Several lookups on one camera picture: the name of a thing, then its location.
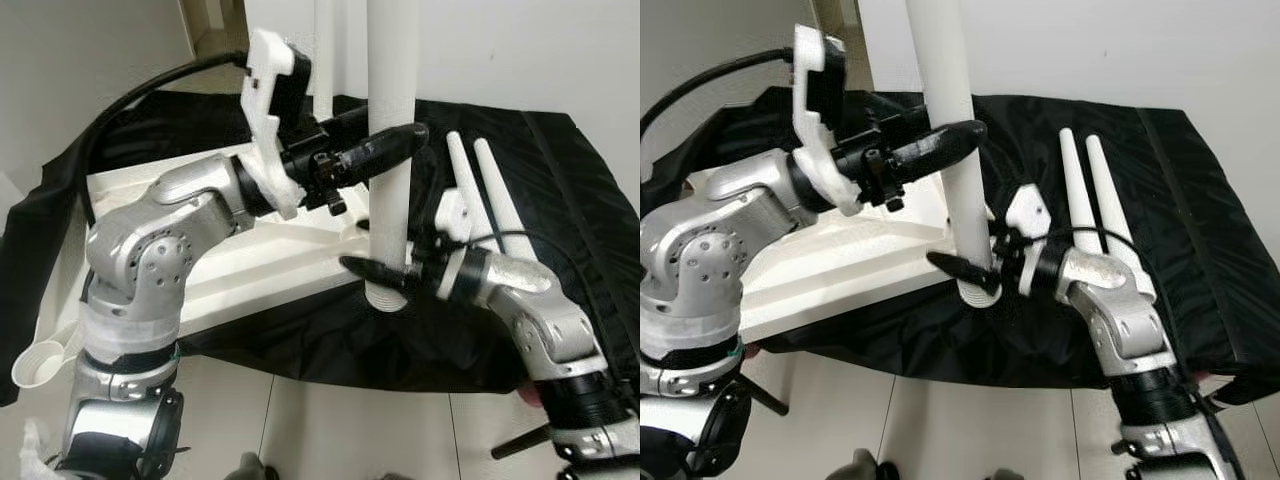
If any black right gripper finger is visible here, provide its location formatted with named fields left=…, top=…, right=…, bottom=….
left=340, top=255, right=411, bottom=292
left=927, top=250, right=992, bottom=287

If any white plastic table top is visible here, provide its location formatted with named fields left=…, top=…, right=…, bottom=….
left=12, top=168, right=416, bottom=391
left=690, top=165, right=1001, bottom=343

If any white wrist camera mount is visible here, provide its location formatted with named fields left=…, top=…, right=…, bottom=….
left=435, top=185, right=476, bottom=301
left=793, top=25, right=861, bottom=216
left=240, top=28, right=313, bottom=221
left=1005, top=183, right=1051, bottom=296

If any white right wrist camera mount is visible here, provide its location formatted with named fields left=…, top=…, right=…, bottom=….
left=435, top=185, right=476, bottom=301
left=1005, top=183, right=1051, bottom=296

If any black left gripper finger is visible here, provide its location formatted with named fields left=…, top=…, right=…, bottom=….
left=870, top=100, right=931, bottom=131
left=315, top=103, right=373, bottom=136
left=345, top=122, right=431, bottom=186
left=895, top=119, right=990, bottom=185

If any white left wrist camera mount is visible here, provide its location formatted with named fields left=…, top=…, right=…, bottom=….
left=793, top=25, right=861, bottom=216
left=240, top=28, right=313, bottom=221

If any black metal table leg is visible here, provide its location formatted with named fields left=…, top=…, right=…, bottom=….
left=745, top=375, right=791, bottom=416
left=490, top=425, right=556, bottom=461

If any black cloth table cover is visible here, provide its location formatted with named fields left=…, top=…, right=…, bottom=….
left=0, top=92, right=641, bottom=406
left=640, top=85, right=1280, bottom=406

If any white plastic table leg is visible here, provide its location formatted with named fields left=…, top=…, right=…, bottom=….
left=903, top=0, right=1003, bottom=308
left=312, top=0, right=337, bottom=121
left=1059, top=127, right=1101, bottom=251
left=1086, top=134, right=1141, bottom=261
left=447, top=132, right=481, bottom=251
left=473, top=139, right=531, bottom=256
left=363, top=0, right=421, bottom=313

